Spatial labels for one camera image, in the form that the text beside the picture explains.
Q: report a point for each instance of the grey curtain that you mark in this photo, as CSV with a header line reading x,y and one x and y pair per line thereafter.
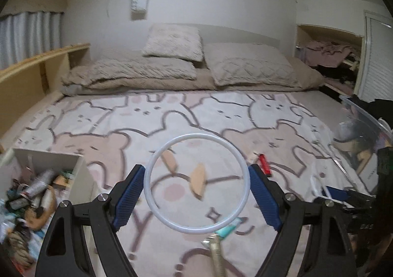
x,y
27,34

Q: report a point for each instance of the heap of clothes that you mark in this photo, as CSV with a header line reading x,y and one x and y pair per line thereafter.
x,y
328,50

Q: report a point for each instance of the pile of mixed small things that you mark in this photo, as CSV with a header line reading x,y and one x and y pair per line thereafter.
x,y
33,191

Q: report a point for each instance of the white plastic piece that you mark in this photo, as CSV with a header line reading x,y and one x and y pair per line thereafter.
x,y
316,186

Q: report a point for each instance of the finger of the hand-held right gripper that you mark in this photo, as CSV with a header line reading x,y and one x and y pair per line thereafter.
x,y
336,193

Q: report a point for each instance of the beige duvet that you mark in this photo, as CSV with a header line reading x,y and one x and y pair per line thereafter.
x,y
307,74

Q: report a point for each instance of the curved wooden piece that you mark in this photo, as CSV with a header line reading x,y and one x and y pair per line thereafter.
x,y
170,162

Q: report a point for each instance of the folded grey fuzzy blanket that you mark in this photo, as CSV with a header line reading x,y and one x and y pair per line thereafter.
x,y
129,71

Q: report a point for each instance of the white storage box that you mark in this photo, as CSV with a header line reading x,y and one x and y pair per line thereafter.
x,y
46,157

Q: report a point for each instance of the fuzzy beige pillow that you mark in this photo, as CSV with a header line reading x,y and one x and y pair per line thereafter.
x,y
173,42

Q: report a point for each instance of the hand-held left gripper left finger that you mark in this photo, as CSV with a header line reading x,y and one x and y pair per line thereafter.
x,y
129,197

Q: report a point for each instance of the teal plastic piece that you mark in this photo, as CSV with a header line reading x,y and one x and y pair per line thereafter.
x,y
228,229

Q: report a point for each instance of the white louvered door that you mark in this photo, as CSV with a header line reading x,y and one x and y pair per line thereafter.
x,y
377,59

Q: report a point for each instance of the wooden bedside shelf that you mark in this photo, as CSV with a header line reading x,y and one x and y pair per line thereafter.
x,y
18,80

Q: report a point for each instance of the clear plastic bin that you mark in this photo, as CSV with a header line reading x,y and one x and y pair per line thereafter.
x,y
359,129

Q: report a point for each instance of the red lighter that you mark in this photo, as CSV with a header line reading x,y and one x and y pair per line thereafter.
x,y
265,165

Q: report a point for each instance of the brass metal tool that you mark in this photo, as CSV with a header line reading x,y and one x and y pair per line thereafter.
x,y
216,255

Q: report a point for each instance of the pointed wooden piece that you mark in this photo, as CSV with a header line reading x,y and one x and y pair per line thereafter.
x,y
198,180

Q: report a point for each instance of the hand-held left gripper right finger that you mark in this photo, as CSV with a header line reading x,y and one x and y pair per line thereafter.
x,y
264,197

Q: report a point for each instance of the thin metal telescopic stick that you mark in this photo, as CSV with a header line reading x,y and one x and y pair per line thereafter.
x,y
336,160

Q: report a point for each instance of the bear and rabbit printed blanket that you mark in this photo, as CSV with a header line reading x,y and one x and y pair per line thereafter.
x,y
215,117

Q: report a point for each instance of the quilted beige pillow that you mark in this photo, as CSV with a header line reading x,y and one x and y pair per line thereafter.
x,y
248,65

